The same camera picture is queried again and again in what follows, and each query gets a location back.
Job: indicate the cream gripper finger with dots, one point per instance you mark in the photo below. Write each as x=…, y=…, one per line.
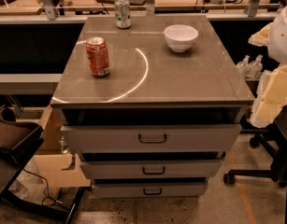
x=271, y=97
x=261, y=38

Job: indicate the red coke can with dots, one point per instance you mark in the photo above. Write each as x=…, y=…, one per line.
x=97, y=53

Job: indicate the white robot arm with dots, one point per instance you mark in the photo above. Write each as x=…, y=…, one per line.
x=277, y=48

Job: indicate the clear plastic bottle right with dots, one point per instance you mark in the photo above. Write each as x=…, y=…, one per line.
x=254, y=68

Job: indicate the clear plastic bottle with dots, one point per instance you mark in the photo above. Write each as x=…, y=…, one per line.
x=243, y=65
x=254, y=68

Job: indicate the clear plastic bottle left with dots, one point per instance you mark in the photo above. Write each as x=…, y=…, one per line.
x=243, y=65

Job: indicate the white ceramic bowl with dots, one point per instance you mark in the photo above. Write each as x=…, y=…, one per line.
x=180, y=37

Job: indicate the grey drawer cabinet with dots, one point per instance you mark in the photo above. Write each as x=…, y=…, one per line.
x=149, y=84

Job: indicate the top grey drawer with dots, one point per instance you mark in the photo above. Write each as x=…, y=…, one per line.
x=151, y=139

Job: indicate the grey drawer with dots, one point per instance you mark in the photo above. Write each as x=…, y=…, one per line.
x=157, y=190
x=151, y=139
x=149, y=169

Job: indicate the middle grey drawer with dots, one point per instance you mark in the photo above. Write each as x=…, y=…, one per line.
x=149, y=169

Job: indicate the bottom grey drawer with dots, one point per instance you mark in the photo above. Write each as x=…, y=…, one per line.
x=157, y=190

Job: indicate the brown cardboard box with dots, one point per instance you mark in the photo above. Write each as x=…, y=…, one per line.
x=60, y=170

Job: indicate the black tray stand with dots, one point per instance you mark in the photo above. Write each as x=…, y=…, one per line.
x=19, y=141

